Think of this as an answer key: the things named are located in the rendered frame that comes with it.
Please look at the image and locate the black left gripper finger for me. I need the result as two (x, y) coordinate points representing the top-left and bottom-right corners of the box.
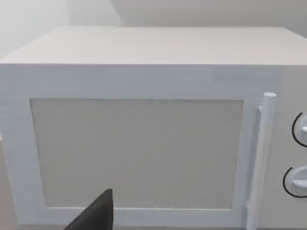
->
(66, 188), (114, 230)

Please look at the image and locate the pale microwave door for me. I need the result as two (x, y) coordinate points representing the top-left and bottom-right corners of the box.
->
(0, 63), (283, 228)

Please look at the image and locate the pale microwave oven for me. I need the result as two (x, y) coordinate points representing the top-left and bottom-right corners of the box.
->
(0, 26), (307, 230)

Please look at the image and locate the pale microwave knob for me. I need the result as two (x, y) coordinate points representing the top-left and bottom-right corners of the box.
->
(283, 166), (307, 198)
(292, 112), (307, 147)

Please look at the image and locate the pale microwave door handle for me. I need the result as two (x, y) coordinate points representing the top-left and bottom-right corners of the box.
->
(242, 92), (277, 230)

